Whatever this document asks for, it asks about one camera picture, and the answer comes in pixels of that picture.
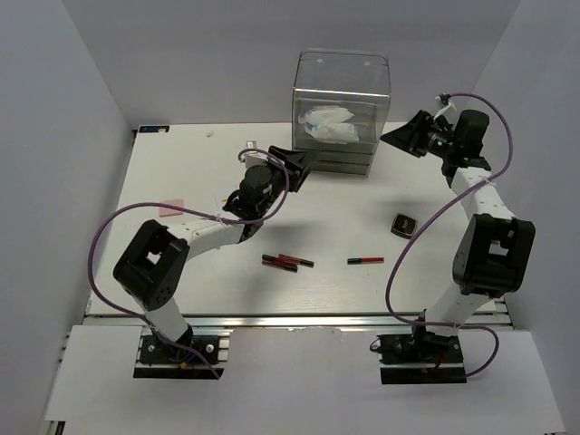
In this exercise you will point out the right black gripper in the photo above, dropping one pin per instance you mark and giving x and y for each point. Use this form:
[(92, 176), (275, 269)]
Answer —
[(412, 135)]

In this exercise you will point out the clear acrylic drawer organizer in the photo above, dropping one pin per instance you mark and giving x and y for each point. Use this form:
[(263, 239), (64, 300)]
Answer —
[(341, 100)]

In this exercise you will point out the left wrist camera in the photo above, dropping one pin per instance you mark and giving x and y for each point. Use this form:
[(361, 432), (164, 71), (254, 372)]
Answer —
[(251, 147)]

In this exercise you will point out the pink square pad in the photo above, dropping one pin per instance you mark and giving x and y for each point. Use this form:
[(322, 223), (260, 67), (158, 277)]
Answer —
[(173, 207)]

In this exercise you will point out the black gold compact case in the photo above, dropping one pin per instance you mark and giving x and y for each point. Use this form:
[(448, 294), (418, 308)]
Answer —
[(404, 226)]

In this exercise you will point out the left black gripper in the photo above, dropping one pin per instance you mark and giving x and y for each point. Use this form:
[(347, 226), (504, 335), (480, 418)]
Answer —
[(296, 164)]

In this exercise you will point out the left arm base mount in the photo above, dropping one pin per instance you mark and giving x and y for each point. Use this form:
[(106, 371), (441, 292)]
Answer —
[(158, 360)]

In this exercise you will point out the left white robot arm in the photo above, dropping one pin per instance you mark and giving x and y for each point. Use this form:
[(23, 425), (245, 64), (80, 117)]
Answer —
[(151, 266)]

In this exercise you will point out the white cotton pad packet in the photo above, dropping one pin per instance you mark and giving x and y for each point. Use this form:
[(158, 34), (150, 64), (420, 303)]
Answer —
[(341, 132), (325, 115)]

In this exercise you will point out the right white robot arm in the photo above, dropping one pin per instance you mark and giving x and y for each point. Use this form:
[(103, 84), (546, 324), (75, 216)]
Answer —
[(492, 256)]

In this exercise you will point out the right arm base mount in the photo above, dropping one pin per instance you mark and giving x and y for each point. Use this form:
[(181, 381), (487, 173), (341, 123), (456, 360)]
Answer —
[(406, 361)]

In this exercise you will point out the blue label sticker left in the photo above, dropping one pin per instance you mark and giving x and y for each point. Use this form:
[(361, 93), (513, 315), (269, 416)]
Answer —
[(143, 129)]

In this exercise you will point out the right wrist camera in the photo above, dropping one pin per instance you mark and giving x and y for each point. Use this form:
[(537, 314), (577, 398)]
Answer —
[(446, 105)]

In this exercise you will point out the red lip gloss tube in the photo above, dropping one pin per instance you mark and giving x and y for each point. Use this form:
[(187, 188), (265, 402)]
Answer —
[(365, 260)]

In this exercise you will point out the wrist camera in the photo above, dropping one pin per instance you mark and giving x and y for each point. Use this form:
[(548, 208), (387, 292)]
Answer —
[(251, 147), (446, 105)]

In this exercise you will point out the dark red lipstick tube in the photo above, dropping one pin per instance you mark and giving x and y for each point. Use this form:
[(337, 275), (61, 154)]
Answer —
[(288, 267), (297, 260)]

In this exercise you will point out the aluminium table rail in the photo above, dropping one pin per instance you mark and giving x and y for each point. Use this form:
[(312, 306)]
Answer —
[(489, 319)]

